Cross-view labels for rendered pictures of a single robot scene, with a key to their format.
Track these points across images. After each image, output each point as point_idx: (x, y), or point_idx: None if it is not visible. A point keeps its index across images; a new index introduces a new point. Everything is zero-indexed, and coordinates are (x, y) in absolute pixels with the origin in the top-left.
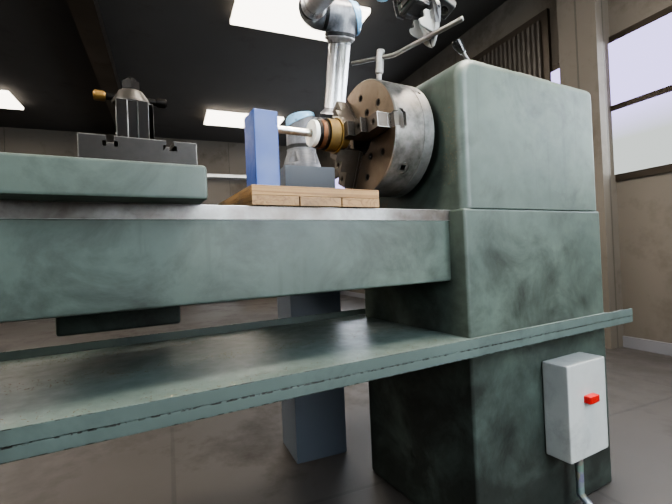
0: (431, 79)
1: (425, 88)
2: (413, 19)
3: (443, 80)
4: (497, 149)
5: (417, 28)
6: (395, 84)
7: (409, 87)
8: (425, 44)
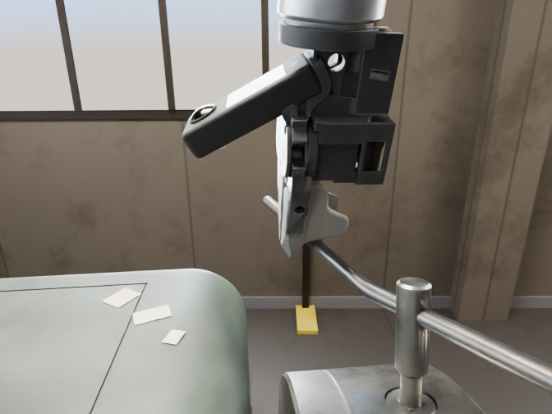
0: (231, 342)
1: (246, 373)
2: (322, 180)
3: (246, 326)
4: None
5: (319, 210)
6: (370, 365)
7: (319, 370)
8: (298, 250)
